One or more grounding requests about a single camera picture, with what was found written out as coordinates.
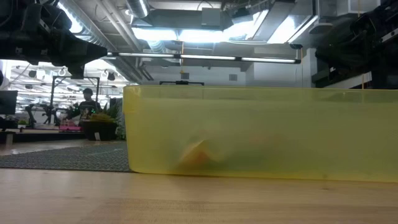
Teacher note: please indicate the dark grey ribbed mat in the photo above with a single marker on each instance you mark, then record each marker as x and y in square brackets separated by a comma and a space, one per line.
[77, 158]

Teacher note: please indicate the yellow translucent plastic bin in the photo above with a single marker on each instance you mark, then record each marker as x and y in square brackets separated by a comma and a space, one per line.
[280, 133]

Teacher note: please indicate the person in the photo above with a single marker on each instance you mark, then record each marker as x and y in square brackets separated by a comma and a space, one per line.
[88, 105]

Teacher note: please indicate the silver ventilation duct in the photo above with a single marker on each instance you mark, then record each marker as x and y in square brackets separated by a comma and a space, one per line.
[90, 31]

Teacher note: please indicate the black monitor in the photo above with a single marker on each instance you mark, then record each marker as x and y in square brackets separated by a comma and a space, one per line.
[7, 102]

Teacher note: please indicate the black dome camera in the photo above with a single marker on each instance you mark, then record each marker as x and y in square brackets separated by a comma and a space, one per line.
[296, 46]

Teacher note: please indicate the black rig frame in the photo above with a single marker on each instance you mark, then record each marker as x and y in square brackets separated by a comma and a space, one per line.
[93, 77]
[182, 82]

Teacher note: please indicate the pink tray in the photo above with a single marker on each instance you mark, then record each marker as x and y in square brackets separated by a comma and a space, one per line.
[70, 127]

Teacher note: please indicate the long linear ceiling light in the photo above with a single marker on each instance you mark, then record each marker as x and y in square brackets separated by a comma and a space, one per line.
[202, 57]

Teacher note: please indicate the red chocolate chip granola bar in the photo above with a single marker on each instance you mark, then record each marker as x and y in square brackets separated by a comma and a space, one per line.
[199, 154]

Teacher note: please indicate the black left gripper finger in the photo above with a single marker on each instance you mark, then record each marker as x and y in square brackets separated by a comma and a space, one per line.
[74, 49]

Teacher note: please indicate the potted succulent plant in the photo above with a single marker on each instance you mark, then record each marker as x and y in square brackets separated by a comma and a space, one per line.
[99, 132]

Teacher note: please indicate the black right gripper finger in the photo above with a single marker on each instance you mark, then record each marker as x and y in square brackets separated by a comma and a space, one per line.
[337, 54]

